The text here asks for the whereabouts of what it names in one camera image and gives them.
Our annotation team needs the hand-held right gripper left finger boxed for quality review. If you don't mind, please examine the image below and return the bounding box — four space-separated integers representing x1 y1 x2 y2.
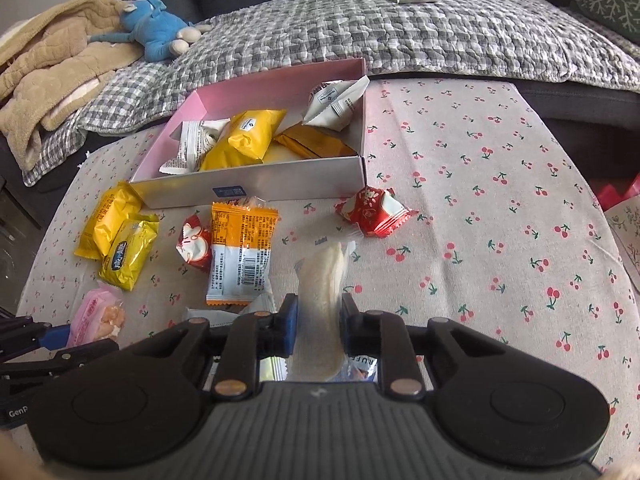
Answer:
150 294 301 403

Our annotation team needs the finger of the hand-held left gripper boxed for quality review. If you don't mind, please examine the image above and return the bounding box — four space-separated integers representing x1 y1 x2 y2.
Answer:
0 316 71 363
0 342 121 386

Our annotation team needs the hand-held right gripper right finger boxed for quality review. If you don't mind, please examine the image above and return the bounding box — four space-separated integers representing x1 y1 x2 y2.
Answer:
340 294 501 397

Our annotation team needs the pink snack packet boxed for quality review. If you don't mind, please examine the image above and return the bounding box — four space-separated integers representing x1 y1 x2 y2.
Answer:
70 282 127 348

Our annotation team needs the clear rice cracker packet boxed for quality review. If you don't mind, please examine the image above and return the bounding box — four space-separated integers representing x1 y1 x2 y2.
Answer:
292 240 358 383

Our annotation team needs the yellow snack packet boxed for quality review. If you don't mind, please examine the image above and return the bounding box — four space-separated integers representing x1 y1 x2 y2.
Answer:
98 212 161 292
199 109 288 172
74 181 146 261

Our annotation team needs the pink cardboard box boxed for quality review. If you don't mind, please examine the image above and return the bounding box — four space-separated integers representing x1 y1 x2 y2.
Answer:
129 57 370 209

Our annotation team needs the silver snack packet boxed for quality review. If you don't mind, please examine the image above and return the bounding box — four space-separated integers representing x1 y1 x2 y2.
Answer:
182 292 382 383

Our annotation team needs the orange and white snack packet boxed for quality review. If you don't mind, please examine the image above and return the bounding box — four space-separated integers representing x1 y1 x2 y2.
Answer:
206 195 282 311

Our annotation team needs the red snack packet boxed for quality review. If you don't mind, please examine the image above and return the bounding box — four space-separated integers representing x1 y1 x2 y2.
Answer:
334 185 420 238

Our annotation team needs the red and white rabbit packet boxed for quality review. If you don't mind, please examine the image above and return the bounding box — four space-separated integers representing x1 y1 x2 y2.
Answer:
175 212 216 275

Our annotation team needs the cherry print tablecloth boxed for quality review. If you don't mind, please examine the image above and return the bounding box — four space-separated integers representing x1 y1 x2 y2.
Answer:
15 77 640 480

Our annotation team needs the golden brown snack packet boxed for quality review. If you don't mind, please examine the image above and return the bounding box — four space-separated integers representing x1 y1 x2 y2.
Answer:
272 124 358 160

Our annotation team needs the white striped snack packet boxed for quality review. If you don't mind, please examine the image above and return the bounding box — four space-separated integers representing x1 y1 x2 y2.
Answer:
159 119 232 176

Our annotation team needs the white triangular snack packet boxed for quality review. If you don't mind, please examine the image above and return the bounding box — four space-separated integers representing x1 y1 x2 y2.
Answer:
300 76 371 132

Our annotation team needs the grey gingham blanket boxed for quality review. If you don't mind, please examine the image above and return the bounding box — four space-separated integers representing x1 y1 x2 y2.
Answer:
22 62 201 188

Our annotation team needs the floral printed paper bag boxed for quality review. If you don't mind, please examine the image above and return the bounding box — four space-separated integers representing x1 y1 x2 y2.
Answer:
604 195 640 291

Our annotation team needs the red bag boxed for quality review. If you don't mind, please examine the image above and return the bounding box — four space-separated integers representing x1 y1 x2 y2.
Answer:
597 175 640 211

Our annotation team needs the grey quilted blanket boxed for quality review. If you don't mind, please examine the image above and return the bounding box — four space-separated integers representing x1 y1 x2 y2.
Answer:
167 0 640 83

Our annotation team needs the blue plush toy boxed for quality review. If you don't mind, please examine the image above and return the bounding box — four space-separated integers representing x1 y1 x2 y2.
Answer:
89 0 205 63

